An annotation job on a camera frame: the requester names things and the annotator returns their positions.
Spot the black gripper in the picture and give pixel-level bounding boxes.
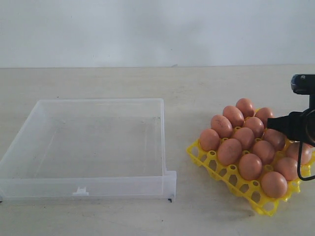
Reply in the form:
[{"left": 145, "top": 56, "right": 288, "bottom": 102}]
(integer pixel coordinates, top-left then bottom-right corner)
[{"left": 267, "top": 109, "right": 309, "bottom": 143}]

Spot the brown egg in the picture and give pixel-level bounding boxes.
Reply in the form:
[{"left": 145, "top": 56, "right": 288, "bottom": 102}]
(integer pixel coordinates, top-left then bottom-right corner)
[
  {"left": 262, "top": 129, "right": 285, "bottom": 151},
  {"left": 243, "top": 117, "right": 264, "bottom": 138},
  {"left": 285, "top": 142, "right": 312, "bottom": 165},
  {"left": 232, "top": 127, "right": 255, "bottom": 150},
  {"left": 210, "top": 115, "right": 233, "bottom": 138},
  {"left": 238, "top": 153, "right": 263, "bottom": 180},
  {"left": 235, "top": 98, "right": 255, "bottom": 118},
  {"left": 255, "top": 107, "right": 274, "bottom": 128},
  {"left": 252, "top": 140, "right": 275, "bottom": 165},
  {"left": 199, "top": 129, "right": 220, "bottom": 151},
  {"left": 217, "top": 138, "right": 242, "bottom": 166},
  {"left": 261, "top": 171, "right": 288, "bottom": 198},
  {"left": 222, "top": 105, "right": 245, "bottom": 127}
]

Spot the brown egg second row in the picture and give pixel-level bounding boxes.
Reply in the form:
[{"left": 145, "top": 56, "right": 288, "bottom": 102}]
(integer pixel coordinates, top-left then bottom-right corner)
[{"left": 274, "top": 157, "right": 298, "bottom": 181}]

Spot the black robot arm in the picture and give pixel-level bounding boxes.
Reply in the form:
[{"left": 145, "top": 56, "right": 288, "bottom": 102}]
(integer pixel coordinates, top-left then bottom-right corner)
[{"left": 267, "top": 109, "right": 315, "bottom": 147}]

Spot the yellow plastic egg tray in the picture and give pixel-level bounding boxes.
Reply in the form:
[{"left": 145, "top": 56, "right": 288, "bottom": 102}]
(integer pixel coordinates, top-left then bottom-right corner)
[{"left": 186, "top": 108, "right": 315, "bottom": 217}]

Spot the clear plastic drawer bin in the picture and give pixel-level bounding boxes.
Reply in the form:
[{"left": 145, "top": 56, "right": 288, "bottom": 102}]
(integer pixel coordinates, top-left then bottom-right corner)
[{"left": 0, "top": 98, "right": 177, "bottom": 202}]

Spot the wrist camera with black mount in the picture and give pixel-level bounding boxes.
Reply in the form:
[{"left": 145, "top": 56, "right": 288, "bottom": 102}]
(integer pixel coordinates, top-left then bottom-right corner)
[{"left": 290, "top": 74, "right": 315, "bottom": 110}]

